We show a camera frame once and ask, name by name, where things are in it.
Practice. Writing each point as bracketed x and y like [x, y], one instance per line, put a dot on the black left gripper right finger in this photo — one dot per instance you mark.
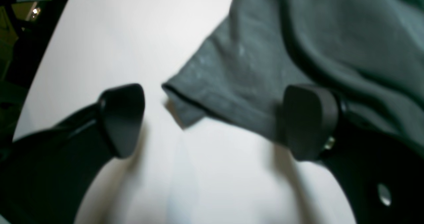
[380, 174]

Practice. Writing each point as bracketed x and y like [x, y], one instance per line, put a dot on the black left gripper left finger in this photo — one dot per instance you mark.
[45, 175]

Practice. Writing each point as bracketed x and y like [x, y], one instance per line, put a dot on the grey t-shirt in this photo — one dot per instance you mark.
[369, 51]

